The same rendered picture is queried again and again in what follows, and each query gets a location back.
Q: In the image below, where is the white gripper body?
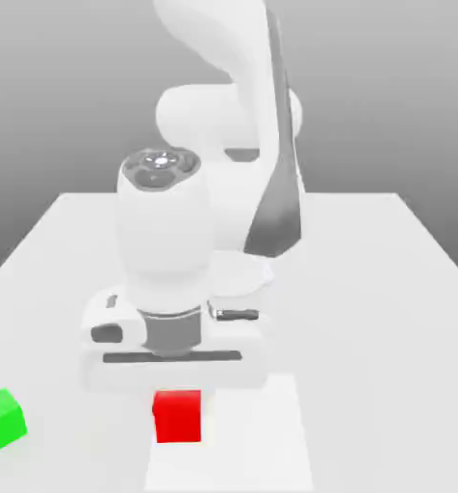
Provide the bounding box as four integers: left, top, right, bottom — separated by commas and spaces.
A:
81, 335, 267, 393

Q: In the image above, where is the small red cube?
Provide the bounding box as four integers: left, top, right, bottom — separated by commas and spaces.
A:
152, 389, 202, 444

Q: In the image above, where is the small green cube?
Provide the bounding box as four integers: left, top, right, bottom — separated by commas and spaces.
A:
0, 387, 29, 454

